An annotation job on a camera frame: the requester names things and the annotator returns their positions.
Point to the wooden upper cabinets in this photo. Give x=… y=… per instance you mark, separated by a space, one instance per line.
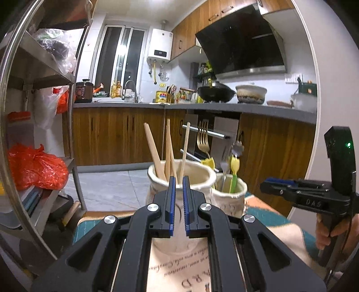
x=190 y=31

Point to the black range hood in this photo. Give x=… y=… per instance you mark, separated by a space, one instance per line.
x=244 y=47

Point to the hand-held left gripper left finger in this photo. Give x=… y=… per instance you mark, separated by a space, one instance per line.
x=171 y=196

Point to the rice cooker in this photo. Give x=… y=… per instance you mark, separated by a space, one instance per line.
x=83 y=91

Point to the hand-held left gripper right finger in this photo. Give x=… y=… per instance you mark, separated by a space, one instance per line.
x=187 y=196

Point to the white ceramic pot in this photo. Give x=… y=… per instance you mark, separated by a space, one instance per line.
x=251 y=94

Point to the cooking oil bottle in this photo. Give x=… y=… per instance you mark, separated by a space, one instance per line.
x=160 y=97

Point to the white water heater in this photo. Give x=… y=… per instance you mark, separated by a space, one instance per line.
x=160 y=45

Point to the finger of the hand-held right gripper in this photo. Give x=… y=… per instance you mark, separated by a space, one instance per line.
x=280 y=181
x=276 y=191

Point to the sink faucet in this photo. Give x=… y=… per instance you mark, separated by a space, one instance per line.
x=131 y=85

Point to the clear plastic bag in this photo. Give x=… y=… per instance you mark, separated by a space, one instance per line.
x=56 y=47

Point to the black wok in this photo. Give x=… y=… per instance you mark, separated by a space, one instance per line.
x=216 y=94

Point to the hanging red plastic bag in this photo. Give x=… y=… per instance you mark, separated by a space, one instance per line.
x=62 y=101

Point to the white plastic bag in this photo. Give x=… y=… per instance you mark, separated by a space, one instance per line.
x=46 y=109

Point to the person's right hand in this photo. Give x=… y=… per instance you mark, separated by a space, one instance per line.
x=324 y=233

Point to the built-in oven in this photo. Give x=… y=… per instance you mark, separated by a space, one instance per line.
x=224 y=126

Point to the sliding window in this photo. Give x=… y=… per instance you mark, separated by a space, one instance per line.
x=120 y=56

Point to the wooden cabinets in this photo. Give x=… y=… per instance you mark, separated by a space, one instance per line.
x=190 y=31
x=112 y=134

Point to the wall socket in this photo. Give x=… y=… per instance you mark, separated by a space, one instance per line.
x=293 y=77

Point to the wooden lower cabinets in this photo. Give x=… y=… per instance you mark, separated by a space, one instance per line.
x=112 y=134

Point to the large white ceramic cup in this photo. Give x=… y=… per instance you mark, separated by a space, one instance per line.
x=179 y=174

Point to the small white ceramic cup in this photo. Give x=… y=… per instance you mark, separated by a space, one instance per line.
x=227 y=202

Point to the printed table mat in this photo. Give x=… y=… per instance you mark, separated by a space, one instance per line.
x=174 y=269

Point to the metal shelf rack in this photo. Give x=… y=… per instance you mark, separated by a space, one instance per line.
x=42 y=78

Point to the large red plastic bag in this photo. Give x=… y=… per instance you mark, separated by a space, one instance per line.
x=33 y=168

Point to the orange package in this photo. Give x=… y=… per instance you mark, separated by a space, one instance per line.
x=18 y=118

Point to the silver fork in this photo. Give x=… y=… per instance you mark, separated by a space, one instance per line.
x=224 y=167

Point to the wooden knife block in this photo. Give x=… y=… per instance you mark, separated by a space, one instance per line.
x=171 y=94

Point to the gold fork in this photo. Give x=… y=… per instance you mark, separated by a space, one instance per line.
x=202 y=137

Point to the silver flower-shaped utensil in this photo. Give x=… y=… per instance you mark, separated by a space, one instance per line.
x=237 y=147

